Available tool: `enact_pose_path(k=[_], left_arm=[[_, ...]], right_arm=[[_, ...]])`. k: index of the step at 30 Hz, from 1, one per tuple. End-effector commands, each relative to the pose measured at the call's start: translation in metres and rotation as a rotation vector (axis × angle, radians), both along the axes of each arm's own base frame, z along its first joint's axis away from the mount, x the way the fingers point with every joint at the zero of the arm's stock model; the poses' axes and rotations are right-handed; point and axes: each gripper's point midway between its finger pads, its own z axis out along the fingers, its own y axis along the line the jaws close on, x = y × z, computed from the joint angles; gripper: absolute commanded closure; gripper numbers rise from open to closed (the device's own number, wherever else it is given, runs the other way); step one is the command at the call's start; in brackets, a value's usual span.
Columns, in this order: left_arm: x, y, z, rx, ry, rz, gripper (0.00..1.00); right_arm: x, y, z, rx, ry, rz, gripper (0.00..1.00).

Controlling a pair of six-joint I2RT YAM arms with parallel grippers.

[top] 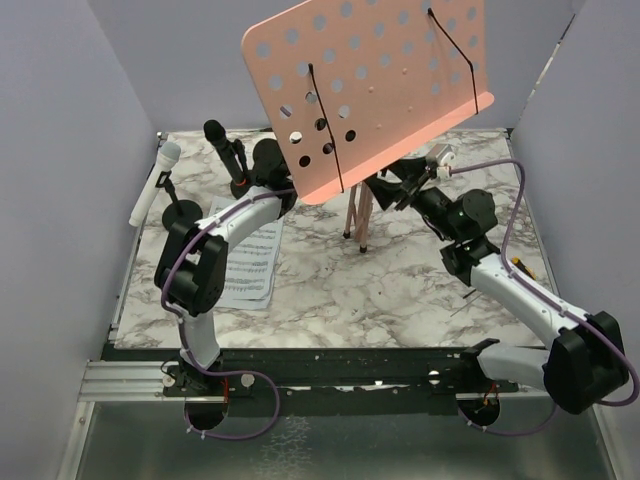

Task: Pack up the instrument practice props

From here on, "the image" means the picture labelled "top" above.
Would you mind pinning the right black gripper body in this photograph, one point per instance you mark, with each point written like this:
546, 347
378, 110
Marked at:
410, 192

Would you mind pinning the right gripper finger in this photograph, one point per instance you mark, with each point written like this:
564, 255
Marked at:
384, 192
412, 170

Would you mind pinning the pink music stand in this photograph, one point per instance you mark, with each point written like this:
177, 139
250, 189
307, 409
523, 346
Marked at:
349, 87

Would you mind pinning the sheet music page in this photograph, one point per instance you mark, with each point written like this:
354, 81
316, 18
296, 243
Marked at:
250, 270
241, 224

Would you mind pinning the black microphone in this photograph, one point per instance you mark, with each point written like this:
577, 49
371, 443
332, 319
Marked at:
216, 135

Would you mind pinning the black round mic stand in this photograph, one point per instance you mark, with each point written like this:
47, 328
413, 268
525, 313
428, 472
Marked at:
179, 209

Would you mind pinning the white microphone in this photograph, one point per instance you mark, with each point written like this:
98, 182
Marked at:
167, 157

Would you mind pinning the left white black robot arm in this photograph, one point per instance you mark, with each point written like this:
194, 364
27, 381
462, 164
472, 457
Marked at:
192, 268

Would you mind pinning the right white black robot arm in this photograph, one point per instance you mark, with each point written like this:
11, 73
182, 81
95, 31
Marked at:
583, 359

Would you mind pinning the red yellow screwdriver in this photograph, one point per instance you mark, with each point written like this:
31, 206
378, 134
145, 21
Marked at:
521, 266

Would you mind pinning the thin metal rod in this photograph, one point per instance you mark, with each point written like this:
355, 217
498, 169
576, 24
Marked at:
471, 299

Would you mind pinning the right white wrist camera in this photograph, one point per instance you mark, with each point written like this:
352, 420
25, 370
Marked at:
441, 156

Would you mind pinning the black mounting rail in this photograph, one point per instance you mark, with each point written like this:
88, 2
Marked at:
333, 382

